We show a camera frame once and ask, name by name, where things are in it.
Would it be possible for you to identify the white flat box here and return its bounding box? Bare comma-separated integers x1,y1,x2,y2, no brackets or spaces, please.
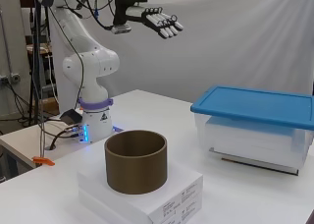
204,117,299,144
78,188,203,224
209,132,307,171
77,144,204,219

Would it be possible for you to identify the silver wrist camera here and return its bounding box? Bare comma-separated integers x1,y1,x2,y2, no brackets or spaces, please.
110,23,132,35

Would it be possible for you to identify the brown round tub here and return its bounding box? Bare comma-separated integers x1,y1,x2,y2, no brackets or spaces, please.
103,129,169,196

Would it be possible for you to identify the white backdrop sheet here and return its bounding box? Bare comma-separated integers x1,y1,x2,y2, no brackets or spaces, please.
48,0,314,114

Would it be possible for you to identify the grey wall outlet box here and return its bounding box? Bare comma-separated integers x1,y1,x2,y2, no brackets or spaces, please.
0,72,22,84

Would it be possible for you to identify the black tripod stand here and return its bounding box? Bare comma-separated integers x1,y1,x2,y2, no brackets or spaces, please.
28,0,49,127

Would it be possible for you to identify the blue plastic lid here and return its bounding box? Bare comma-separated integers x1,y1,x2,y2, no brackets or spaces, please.
189,84,314,132

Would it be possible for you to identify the black power adapter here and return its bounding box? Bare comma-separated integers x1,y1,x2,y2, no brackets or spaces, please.
60,108,82,126

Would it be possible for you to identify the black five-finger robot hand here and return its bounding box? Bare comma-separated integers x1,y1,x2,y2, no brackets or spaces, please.
112,0,184,40

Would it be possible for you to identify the black table cable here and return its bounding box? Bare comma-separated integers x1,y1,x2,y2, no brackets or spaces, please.
48,129,81,151

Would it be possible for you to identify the white side table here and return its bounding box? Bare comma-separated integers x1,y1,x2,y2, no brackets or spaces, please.
0,108,99,170

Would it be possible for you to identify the brown cardboard box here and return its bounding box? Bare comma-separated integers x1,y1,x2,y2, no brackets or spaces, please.
38,96,61,116

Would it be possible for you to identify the clear plastic box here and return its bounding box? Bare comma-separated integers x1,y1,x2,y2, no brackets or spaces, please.
194,111,314,177

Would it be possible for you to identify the orange clamp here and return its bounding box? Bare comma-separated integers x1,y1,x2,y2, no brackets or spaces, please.
31,155,56,168

